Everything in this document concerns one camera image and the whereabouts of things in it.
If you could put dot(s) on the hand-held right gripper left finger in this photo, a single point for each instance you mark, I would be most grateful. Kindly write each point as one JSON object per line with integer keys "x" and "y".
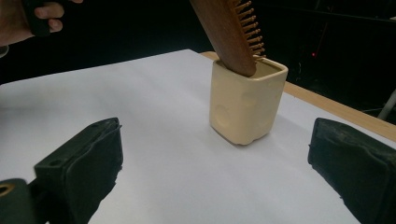
{"x": 87, "y": 168}

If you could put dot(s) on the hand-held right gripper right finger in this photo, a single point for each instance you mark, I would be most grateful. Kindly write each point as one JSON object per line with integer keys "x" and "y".
{"x": 358, "y": 168}

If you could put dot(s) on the cream square cup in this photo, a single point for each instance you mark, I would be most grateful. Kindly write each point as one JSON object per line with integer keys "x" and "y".
{"x": 246, "y": 105}

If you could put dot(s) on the wooden hairbrush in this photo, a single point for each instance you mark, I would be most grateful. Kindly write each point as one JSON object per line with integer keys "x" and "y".
{"x": 224, "y": 31}

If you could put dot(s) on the grey metal stand leg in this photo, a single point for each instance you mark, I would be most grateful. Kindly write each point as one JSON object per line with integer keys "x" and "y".
{"x": 387, "y": 107}

